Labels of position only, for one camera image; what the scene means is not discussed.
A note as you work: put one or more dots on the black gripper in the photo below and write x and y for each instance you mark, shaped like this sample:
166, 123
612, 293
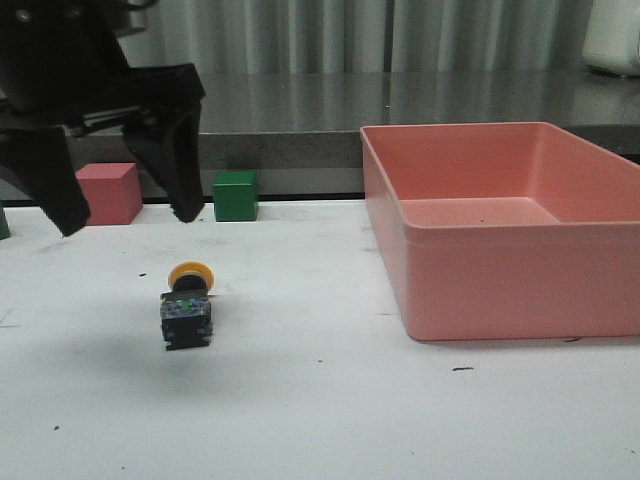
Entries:
61, 64

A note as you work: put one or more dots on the pink plastic bin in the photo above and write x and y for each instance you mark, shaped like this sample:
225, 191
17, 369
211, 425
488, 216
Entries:
504, 230

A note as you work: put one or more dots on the dark green block at edge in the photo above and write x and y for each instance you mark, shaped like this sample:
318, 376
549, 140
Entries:
4, 227

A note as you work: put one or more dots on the pink cube block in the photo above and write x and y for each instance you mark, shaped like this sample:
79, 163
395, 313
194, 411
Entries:
112, 191

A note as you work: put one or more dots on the white appliance on counter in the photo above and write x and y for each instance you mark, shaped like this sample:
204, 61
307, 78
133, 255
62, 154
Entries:
612, 37

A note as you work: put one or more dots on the grey stone counter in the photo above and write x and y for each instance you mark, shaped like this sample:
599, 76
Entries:
300, 133

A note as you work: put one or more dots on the yellow push button switch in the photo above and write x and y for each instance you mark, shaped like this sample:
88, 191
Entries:
185, 310

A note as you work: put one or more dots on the green cube block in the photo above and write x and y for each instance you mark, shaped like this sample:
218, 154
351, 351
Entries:
235, 196

